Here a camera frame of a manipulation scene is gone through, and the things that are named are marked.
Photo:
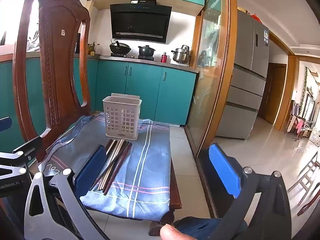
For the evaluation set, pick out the grey kitchen countertop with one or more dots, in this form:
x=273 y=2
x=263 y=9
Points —
x=175 y=66

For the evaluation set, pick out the stainless steel pot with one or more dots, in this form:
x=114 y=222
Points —
x=181 y=55

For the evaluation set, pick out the brown wooden door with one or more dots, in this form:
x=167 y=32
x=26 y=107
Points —
x=273 y=92

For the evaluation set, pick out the carved wooden chair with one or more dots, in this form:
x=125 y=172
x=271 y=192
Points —
x=62 y=10

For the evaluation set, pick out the teal base cabinet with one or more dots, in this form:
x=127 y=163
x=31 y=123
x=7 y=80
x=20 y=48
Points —
x=150 y=90
x=7 y=92

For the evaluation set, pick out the wooden dining chair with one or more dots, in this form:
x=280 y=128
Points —
x=310 y=170

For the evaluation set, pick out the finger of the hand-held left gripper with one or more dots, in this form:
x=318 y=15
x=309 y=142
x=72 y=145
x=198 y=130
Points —
x=5 y=124
x=27 y=150

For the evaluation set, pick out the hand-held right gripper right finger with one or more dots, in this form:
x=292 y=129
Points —
x=223 y=171

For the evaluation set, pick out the white plastic utensil basket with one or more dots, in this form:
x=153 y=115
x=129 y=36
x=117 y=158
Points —
x=120 y=103

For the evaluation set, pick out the bundle of mixed chopsticks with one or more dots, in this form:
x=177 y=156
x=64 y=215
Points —
x=117 y=160

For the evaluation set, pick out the blue plaid cloth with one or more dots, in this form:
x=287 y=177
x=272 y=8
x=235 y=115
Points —
x=146 y=155

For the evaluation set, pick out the clothes drying rack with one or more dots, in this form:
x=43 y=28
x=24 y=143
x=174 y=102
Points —
x=298 y=125

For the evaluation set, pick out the black cooking pot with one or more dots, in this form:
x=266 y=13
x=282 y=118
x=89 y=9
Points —
x=146 y=51

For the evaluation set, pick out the person's right hand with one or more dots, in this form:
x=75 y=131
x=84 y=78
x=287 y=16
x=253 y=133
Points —
x=172 y=233

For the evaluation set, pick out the black range hood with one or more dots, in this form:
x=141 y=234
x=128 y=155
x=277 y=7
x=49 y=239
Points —
x=140 y=22

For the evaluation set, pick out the red bottle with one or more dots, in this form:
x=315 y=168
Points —
x=163 y=58

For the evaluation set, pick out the gas stove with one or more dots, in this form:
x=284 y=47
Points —
x=130 y=56

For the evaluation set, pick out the person's blue jeans leg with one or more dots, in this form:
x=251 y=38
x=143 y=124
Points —
x=205 y=228

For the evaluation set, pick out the black wok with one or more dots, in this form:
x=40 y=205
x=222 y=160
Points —
x=120 y=48

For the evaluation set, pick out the wooden framed glass door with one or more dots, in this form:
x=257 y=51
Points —
x=212 y=55

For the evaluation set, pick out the silver refrigerator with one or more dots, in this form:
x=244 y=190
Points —
x=247 y=55

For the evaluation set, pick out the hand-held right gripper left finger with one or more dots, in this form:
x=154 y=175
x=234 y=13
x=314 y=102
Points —
x=90 y=171

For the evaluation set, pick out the cooking oil bottles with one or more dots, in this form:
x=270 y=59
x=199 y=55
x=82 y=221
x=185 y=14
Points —
x=92 y=49

